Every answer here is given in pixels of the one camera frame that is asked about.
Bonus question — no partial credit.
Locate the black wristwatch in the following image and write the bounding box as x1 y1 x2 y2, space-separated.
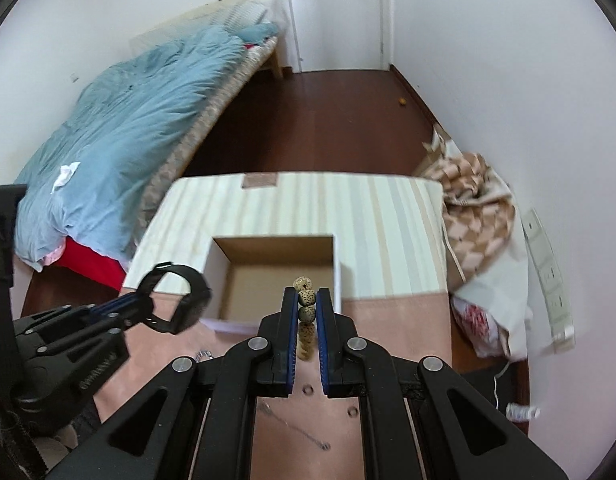
135 261 214 336

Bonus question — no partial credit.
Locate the wooden bead bracelet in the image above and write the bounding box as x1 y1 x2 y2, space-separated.
292 275 319 362

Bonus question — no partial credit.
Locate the pink suede mat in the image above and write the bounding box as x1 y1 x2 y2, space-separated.
95 292 451 479

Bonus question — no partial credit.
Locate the red bed sheet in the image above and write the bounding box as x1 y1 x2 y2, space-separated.
41 237 126 292

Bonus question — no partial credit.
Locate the white cardboard box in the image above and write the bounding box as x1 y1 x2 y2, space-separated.
201 234 342 336

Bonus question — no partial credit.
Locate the light blue duvet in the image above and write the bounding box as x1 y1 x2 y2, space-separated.
14 22 278 270

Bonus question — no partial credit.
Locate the striped cream tablecloth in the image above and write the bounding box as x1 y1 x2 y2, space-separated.
124 172 447 299

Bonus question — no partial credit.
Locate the red white printed bag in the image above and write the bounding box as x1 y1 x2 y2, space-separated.
450 296 506 359

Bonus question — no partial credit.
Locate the white plastic bottle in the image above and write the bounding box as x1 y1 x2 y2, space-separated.
504 403 540 424

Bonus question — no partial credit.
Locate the white cloth bag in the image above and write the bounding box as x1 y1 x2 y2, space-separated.
453 169 532 362

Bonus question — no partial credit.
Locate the checkered beige scarf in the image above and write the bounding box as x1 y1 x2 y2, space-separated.
419 153 516 292

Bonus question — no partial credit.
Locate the white power strip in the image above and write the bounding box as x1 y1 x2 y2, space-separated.
522 208 576 353

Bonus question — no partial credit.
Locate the patterned mattress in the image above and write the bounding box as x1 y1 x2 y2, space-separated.
129 0 287 247

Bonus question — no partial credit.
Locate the white door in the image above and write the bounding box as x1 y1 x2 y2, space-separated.
288 0 387 73

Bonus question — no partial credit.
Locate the silver pendant necklace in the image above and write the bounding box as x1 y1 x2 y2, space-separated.
257 402 332 452

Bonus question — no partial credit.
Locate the white charger cable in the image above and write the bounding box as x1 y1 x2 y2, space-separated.
490 324 574 411

